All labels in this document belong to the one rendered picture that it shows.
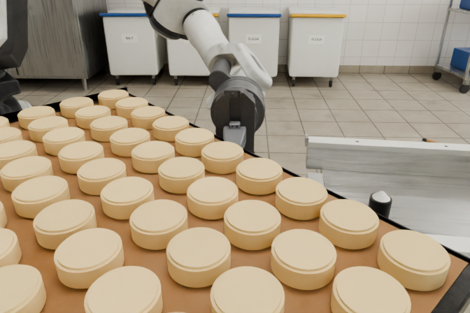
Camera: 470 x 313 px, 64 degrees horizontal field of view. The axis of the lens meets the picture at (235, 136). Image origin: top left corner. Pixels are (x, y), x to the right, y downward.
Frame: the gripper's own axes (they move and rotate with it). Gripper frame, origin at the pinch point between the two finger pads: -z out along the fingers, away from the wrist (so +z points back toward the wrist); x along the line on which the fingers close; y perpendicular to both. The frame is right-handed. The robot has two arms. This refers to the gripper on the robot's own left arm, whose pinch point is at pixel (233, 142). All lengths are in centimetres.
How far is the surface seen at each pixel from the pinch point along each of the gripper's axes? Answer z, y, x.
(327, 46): 348, 77, -55
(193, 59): 346, -62, -69
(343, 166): 20.8, 20.7, -14.8
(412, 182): 17.3, 33.0, -15.9
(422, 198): 11.8, 32.6, -15.9
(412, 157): 19.9, 33.3, -12.0
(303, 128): 238, 43, -100
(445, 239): -6.7, 27.1, -9.8
